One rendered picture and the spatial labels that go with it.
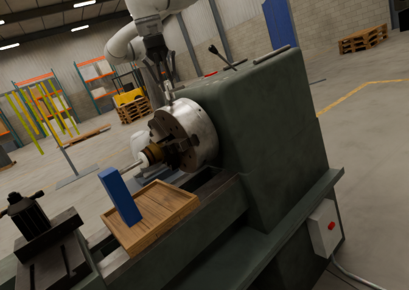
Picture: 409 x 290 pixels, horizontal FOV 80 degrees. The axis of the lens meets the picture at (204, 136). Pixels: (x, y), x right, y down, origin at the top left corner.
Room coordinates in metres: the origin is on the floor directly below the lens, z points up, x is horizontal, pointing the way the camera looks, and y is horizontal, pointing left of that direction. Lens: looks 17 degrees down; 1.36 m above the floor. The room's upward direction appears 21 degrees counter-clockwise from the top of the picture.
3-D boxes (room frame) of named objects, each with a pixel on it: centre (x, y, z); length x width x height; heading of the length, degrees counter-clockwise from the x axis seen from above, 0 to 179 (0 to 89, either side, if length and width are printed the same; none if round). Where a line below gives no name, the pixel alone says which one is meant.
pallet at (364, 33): (7.29, -5.48, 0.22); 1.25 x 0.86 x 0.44; 117
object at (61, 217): (0.80, 0.64, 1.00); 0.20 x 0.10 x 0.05; 122
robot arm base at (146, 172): (1.55, 0.42, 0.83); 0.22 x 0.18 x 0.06; 116
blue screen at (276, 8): (7.29, -3.06, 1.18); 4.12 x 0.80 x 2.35; 166
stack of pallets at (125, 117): (10.53, 2.36, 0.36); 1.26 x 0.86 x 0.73; 126
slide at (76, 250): (0.73, 0.63, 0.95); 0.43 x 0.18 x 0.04; 32
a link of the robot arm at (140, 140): (1.56, 0.39, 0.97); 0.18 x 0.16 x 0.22; 117
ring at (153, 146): (0.96, 0.22, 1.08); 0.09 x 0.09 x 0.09; 32
